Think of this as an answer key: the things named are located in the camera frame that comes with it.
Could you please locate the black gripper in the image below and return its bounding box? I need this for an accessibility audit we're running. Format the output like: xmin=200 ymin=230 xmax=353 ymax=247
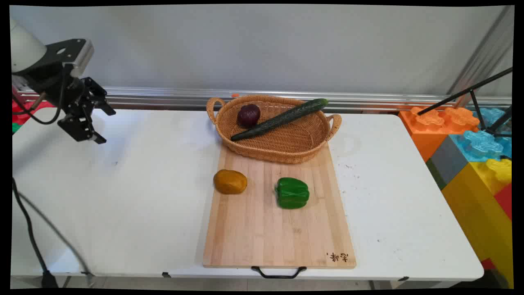
xmin=16 ymin=64 xmax=116 ymax=145

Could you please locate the orange-brown potato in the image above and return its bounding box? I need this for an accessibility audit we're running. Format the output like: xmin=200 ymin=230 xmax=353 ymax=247
xmin=213 ymin=169 xmax=248 ymax=195

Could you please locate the red foam block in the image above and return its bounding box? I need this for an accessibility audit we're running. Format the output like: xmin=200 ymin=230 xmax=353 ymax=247
xmin=12 ymin=100 xmax=55 ymax=125
xmin=493 ymin=183 xmax=513 ymax=220

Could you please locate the purple red onion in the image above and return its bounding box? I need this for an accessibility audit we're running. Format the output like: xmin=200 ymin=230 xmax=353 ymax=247
xmin=237 ymin=104 xmax=261 ymax=128

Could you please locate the long green cucumber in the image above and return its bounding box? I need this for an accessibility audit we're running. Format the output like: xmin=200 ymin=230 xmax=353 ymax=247
xmin=230 ymin=98 xmax=329 ymax=142

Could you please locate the woven wicker basket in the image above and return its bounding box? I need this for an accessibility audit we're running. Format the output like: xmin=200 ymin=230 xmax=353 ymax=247
xmin=206 ymin=95 xmax=342 ymax=165

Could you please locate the green bell pepper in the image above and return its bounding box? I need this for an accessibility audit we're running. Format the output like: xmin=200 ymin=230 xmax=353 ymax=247
xmin=275 ymin=177 xmax=310 ymax=210

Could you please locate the wooden cutting board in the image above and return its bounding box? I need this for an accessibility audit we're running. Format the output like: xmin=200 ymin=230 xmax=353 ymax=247
xmin=203 ymin=141 xmax=357 ymax=270

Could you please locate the orange foam block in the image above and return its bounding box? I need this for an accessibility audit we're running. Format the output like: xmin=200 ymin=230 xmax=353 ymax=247
xmin=398 ymin=106 xmax=480 ymax=163

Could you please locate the grey foam block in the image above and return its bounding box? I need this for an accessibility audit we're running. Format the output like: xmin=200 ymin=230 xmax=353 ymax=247
xmin=425 ymin=135 xmax=470 ymax=190

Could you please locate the black tripod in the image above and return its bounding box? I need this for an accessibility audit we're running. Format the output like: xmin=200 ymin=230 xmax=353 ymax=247
xmin=417 ymin=67 xmax=513 ymax=138

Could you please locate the blue foam block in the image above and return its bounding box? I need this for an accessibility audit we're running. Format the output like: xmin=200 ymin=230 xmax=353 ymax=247
xmin=449 ymin=107 xmax=513 ymax=163

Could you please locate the black silver wrist camera bracket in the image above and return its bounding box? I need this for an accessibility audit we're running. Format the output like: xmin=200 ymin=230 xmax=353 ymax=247
xmin=45 ymin=39 xmax=95 ymax=78

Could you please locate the aluminium rail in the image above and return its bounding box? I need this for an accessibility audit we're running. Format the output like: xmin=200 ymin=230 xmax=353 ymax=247
xmin=12 ymin=85 xmax=512 ymax=112

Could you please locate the thin grey cable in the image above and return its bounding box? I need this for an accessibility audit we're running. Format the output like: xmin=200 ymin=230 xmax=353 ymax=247
xmin=16 ymin=191 xmax=97 ymax=287

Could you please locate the thick black cable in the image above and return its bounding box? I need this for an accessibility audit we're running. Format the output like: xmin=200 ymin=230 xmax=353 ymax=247
xmin=11 ymin=177 xmax=59 ymax=288

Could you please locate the black cutting board handle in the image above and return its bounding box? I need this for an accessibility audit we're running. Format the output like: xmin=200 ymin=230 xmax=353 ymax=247
xmin=251 ymin=266 xmax=307 ymax=279

